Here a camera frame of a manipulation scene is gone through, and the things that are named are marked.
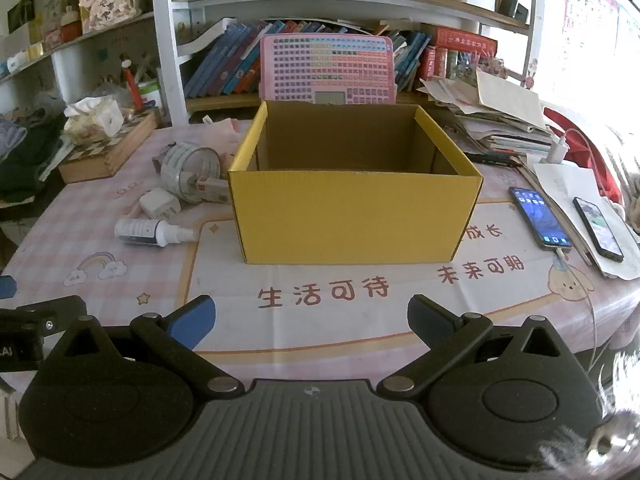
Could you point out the black smartphone with grey screen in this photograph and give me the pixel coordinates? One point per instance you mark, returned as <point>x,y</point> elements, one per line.
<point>599,230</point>

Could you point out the pile of dark clothes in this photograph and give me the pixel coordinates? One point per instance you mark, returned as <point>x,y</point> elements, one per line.
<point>27,155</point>

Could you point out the small white jar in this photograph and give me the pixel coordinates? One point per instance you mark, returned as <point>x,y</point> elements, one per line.
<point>17,60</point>

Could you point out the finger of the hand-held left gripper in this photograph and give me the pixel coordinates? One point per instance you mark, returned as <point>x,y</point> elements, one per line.
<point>60,310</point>
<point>7,287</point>

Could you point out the yellow cardboard box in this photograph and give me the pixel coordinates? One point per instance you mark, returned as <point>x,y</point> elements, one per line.
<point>350,215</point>

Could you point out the wooden chess box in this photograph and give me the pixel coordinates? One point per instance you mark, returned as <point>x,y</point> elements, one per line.
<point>107,152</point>

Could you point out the row of leaning books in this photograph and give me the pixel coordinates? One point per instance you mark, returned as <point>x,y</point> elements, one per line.
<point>225,62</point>

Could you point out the pink checkered tablecloth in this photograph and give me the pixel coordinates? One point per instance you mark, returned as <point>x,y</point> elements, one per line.
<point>330,295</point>

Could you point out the furry charm with metal bell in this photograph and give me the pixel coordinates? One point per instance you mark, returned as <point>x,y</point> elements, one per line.
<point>607,435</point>

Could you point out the large white charger plug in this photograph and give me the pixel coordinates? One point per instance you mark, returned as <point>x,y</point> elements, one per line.
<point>159,204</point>

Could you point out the white spray bottle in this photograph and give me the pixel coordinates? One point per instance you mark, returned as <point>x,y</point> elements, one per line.
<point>142,230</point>

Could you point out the wall poster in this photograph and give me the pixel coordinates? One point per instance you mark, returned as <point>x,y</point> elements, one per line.
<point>590,10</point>

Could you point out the small white red-label tube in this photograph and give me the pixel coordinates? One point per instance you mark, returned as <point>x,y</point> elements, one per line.
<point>212,189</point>

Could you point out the red cloth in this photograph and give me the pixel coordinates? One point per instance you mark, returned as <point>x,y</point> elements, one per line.
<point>575,135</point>

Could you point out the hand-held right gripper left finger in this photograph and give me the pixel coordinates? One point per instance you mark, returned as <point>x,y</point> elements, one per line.
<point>195,317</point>

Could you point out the pink learning tablet toy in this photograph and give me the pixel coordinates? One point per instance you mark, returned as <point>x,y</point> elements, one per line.
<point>325,67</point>

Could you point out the black smartphone with blue screen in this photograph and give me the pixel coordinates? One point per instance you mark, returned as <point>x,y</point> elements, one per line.
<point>540,217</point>

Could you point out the green and white tub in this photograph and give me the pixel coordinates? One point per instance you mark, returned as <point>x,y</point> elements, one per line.
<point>151,94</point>

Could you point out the white paper sheet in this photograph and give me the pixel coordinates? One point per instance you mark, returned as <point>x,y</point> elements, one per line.
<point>555,180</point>

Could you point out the white bookshelf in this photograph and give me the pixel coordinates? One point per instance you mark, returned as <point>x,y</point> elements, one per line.
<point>167,60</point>

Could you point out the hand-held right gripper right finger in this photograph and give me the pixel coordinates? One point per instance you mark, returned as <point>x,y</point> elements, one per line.
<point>427,317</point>

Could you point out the floral tissue pack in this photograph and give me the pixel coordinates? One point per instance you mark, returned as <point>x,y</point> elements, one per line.
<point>95,120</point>

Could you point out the red marker pen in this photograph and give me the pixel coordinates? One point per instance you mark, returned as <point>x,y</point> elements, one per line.
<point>131,85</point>

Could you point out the clear tape roll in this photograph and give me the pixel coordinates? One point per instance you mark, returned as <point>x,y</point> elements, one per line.
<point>192,165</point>

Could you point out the black pen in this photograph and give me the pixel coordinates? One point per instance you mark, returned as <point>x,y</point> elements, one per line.
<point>492,159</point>

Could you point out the stack of loose papers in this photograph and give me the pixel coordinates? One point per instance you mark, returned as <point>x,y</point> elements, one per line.
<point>495,120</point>

